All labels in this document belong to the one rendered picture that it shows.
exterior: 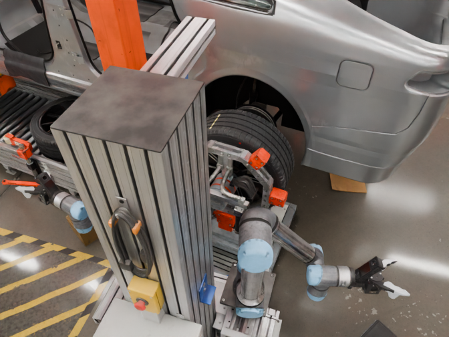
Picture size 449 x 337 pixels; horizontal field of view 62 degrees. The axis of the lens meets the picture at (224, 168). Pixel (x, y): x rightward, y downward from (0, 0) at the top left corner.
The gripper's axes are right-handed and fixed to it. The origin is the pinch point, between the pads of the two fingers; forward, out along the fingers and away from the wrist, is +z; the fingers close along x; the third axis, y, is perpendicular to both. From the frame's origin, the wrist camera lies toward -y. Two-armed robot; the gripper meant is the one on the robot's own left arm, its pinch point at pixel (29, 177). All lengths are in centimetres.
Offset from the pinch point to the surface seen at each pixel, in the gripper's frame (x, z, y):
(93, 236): 48, 34, 112
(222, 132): 81, -55, -4
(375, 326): 76, -168, 80
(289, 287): 93, -112, 112
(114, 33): 51, -12, -56
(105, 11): 49, -10, -66
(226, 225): 82, -63, 68
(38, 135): 73, 112, 64
